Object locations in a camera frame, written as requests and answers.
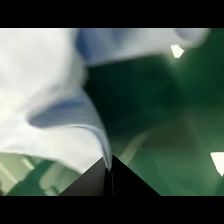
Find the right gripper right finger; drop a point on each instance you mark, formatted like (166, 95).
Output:
(130, 181)

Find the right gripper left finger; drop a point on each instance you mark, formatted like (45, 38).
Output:
(89, 183)

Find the white shirt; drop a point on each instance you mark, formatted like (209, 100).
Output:
(46, 100)

